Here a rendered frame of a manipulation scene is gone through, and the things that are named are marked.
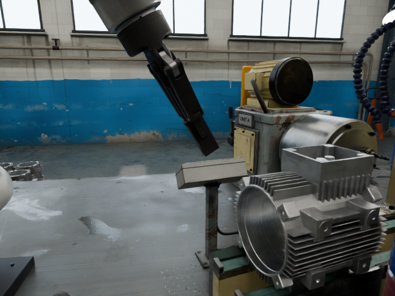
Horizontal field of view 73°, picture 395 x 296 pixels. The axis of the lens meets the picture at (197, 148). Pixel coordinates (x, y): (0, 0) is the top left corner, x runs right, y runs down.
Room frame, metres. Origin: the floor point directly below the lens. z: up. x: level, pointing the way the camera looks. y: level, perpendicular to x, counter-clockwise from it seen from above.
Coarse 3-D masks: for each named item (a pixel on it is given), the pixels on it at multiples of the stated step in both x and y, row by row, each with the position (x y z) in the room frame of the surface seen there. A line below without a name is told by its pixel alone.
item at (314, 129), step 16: (288, 128) 0.93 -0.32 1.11; (304, 128) 0.85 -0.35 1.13; (320, 128) 0.80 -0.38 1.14; (336, 128) 0.76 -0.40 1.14; (352, 128) 0.78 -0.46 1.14; (368, 128) 0.80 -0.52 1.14; (288, 144) 0.87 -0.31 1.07; (304, 144) 0.80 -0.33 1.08; (320, 144) 0.75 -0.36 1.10; (336, 144) 0.76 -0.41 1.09; (352, 144) 0.78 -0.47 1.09; (368, 144) 0.80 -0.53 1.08
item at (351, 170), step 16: (288, 160) 0.48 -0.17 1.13; (304, 160) 0.44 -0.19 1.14; (320, 160) 0.42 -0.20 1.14; (336, 160) 0.42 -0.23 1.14; (352, 160) 0.43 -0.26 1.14; (368, 160) 0.44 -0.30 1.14; (304, 176) 0.44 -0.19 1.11; (320, 176) 0.41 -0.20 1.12; (336, 176) 0.42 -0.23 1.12; (352, 176) 0.43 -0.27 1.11; (368, 176) 0.44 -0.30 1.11; (320, 192) 0.41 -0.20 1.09; (336, 192) 0.42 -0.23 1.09; (352, 192) 0.43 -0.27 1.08
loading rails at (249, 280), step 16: (224, 256) 0.47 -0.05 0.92; (240, 256) 0.49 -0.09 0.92; (384, 256) 0.48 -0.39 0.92; (224, 272) 0.44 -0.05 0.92; (240, 272) 0.45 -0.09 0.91; (352, 272) 0.44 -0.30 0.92; (368, 272) 0.42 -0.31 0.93; (384, 272) 0.44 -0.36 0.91; (224, 288) 0.44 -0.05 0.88; (240, 288) 0.45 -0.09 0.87; (256, 288) 0.46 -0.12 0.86; (272, 288) 0.39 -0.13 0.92; (320, 288) 0.38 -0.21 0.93; (336, 288) 0.39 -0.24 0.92; (352, 288) 0.40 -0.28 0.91; (368, 288) 0.42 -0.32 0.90
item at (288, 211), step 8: (240, 184) 0.49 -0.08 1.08; (248, 184) 0.47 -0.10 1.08; (368, 192) 0.43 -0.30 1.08; (376, 192) 0.43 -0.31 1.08; (368, 200) 0.43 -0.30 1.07; (376, 200) 0.42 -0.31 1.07; (280, 208) 0.37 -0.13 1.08; (288, 208) 0.36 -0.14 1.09; (296, 208) 0.37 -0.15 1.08; (280, 216) 0.37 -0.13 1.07; (288, 216) 0.36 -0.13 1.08; (296, 216) 0.36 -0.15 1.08; (240, 240) 0.48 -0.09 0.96; (280, 280) 0.36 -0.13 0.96; (288, 280) 0.36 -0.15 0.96; (280, 288) 0.36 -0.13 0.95
